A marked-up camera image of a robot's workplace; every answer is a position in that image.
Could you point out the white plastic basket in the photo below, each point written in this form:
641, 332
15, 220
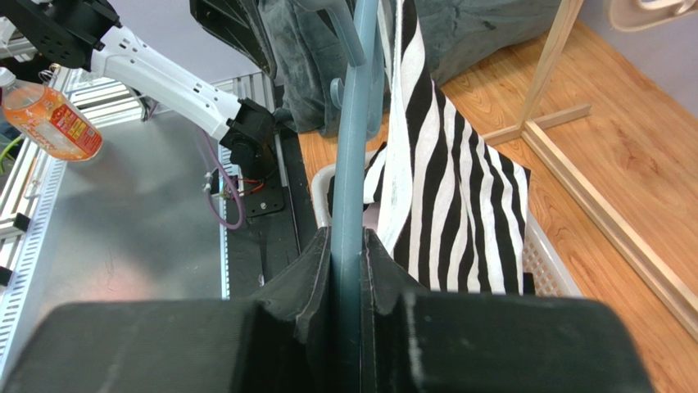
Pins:
550, 275

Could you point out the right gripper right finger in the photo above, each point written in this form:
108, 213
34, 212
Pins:
417, 340

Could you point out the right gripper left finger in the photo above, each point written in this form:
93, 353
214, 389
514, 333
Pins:
274, 340

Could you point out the grey zebra cushion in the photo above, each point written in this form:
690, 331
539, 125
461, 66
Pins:
456, 35

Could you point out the orange drink bottle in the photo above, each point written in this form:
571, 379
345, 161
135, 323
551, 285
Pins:
48, 118

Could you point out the wooden clothes rack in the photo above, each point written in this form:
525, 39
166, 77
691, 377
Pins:
623, 149

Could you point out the cream plastic hanger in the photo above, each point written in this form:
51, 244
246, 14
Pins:
630, 16

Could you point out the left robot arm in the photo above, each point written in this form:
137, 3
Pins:
90, 36

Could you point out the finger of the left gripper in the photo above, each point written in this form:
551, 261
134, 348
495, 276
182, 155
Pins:
237, 23

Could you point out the pink tank top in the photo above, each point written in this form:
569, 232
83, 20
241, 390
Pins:
371, 216

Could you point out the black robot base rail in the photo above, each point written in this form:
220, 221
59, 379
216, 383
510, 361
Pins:
267, 244

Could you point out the black white striped tank top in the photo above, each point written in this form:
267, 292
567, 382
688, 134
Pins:
452, 209

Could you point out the teal plastic hanger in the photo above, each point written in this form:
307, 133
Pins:
360, 99

